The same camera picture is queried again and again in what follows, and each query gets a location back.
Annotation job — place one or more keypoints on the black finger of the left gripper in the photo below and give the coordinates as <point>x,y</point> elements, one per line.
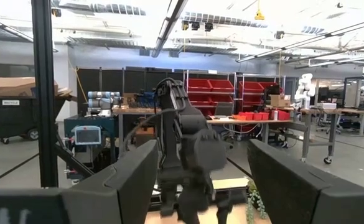
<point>223,208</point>
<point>168,202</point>

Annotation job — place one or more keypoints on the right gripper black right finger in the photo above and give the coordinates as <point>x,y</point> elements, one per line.
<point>293,199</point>

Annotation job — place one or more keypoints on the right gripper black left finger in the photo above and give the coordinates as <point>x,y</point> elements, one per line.
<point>122,193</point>

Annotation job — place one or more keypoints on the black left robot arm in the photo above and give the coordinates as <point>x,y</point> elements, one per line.
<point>169,124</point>

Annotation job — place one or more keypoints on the potted succulent plant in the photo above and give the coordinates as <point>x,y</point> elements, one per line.
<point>254,199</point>

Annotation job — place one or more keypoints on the black diagonal gantry brace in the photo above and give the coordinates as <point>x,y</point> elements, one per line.
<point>72,160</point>

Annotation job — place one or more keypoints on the teach pendant with screen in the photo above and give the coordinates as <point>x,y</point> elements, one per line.
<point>87,135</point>

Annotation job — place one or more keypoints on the dark teal cart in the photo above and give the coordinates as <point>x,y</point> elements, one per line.
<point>107,124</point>

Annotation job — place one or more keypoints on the wooden workbench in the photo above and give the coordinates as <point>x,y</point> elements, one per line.
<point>356,111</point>
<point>278,122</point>

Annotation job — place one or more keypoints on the white bottle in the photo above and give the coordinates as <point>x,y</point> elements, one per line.
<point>275,115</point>

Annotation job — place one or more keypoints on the small orange bin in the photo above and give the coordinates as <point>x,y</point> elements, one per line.
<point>239,117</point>

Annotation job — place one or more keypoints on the grey laptop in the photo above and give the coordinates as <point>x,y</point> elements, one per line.
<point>223,109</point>

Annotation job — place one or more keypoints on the small cardboard box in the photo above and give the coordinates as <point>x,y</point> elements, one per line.
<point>279,101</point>

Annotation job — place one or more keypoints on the shelf with red bins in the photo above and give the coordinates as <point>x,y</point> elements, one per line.
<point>219,87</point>

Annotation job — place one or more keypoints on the white robot figure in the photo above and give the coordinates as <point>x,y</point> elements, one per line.
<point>304,90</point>

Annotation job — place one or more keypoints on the black recycling bin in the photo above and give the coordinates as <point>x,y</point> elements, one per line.
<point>10,118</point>

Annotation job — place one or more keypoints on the large cardboard box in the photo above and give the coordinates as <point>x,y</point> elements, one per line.
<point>10,85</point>

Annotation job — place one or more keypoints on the yellow hanging ceiling plug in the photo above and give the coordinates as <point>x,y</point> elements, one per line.
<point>259,14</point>

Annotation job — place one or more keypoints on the black gantry post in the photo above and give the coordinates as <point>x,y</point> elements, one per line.
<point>44,93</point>

